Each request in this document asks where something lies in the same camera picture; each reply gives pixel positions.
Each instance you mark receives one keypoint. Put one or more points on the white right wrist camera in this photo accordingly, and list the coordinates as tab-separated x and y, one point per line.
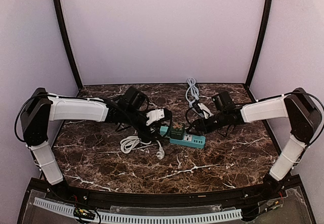
204	111

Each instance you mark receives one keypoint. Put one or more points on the black frame post right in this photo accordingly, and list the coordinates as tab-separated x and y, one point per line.
259	42

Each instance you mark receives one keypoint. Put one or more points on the black frame post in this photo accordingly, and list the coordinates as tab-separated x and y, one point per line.
66	43
259	42

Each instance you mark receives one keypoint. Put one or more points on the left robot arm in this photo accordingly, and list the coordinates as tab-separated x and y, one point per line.
43	107

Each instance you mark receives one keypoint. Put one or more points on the small green circuit board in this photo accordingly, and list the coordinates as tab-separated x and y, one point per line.
84	213

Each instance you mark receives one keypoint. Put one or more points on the dark green decorated charger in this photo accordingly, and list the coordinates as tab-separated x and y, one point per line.
177	131

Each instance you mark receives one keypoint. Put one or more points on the teal power strip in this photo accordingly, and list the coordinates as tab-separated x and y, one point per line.
189	141

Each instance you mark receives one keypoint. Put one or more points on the black frame post left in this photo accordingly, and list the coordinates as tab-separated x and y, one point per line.
66	43

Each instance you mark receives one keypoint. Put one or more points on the white slotted cable duct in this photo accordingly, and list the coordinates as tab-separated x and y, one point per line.
142	215

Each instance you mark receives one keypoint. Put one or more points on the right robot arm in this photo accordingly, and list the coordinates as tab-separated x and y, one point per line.
298	106

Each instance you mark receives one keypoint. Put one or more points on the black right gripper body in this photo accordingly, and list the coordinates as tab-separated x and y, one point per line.
200	124

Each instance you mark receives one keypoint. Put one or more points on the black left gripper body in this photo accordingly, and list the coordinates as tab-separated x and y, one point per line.
146	133

